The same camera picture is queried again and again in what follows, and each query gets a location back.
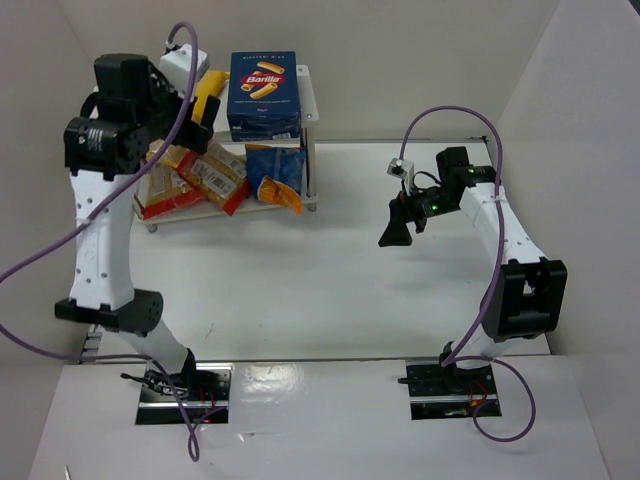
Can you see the blue Barilla pasta box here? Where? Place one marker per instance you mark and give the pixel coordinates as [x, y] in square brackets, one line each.
[263, 101]

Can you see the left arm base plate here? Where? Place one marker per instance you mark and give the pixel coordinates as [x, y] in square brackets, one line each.
[207, 403]

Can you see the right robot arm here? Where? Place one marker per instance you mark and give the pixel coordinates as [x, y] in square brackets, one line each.
[525, 295]

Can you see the red macaroni bag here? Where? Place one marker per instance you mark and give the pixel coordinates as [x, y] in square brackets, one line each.
[218, 174]
[167, 191]

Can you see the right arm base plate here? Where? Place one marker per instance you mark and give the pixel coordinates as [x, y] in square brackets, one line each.
[437, 393]

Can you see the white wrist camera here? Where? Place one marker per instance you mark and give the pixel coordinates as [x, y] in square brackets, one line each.
[401, 169]
[175, 65]

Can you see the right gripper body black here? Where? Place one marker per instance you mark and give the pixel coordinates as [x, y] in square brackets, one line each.
[409, 210]

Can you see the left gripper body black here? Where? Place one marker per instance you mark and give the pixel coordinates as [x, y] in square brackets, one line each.
[201, 128]

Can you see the blue and orange pasta bag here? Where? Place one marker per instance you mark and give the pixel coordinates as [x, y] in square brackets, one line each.
[275, 175]

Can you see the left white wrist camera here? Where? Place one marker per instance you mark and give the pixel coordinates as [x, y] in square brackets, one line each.
[175, 65]

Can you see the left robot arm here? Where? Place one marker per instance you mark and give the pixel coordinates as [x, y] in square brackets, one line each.
[134, 104]

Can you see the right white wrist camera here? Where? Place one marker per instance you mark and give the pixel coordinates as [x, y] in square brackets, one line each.
[401, 169]

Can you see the red macaroni bag right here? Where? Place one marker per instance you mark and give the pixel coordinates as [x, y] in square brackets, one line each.
[218, 174]

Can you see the red macaroni bag left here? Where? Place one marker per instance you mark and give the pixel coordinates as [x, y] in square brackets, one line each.
[167, 191]

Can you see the yellow spaghetti bag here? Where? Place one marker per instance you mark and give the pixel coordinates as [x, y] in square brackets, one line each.
[211, 84]

